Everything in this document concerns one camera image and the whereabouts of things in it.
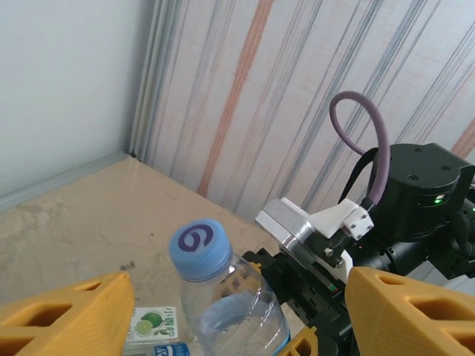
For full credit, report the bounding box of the aluminium table edge rail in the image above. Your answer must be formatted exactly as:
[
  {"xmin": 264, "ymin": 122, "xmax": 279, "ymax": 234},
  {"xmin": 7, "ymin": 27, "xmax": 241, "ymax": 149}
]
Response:
[{"xmin": 0, "ymin": 153, "xmax": 137, "ymax": 213}]

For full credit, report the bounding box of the silver white right wrist camera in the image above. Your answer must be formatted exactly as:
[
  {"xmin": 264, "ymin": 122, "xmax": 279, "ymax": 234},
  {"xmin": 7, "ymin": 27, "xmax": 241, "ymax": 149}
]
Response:
[{"xmin": 255, "ymin": 197, "xmax": 375, "ymax": 277}]

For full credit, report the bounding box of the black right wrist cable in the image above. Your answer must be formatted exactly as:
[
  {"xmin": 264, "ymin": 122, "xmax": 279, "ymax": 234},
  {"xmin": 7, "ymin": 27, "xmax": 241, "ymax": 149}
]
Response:
[{"xmin": 339, "ymin": 147, "xmax": 381, "ymax": 204}]

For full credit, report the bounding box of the white green lime juice carton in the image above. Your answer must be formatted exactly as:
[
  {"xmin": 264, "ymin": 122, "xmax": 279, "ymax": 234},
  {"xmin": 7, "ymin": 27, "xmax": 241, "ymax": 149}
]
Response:
[{"xmin": 125, "ymin": 306, "xmax": 179, "ymax": 343}]

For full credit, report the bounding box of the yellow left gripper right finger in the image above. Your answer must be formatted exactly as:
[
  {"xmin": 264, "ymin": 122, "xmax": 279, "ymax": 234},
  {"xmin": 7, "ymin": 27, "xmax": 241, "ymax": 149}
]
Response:
[{"xmin": 344, "ymin": 266, "xmax": 475, "ymax": 356}]

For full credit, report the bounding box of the clear blue cap bottle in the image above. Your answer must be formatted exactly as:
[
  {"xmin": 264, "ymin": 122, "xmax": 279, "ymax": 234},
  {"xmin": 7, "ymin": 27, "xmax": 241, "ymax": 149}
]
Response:
[{"xmin": 168, "ymin": 218, "xmax": 292, "ymax": 356}]

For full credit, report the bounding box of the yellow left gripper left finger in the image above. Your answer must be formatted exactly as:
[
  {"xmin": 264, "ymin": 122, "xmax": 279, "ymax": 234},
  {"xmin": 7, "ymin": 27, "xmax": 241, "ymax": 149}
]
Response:
[{"xmin": 0, "ymin": 271, "xmax": 135, "ymax": 356}]

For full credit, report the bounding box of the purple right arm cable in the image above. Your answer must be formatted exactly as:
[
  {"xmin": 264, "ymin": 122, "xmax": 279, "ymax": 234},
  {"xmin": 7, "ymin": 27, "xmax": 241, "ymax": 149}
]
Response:
[{"xmin": 329, "ymin": 90, "xmax": 391, "ymax": 208}]

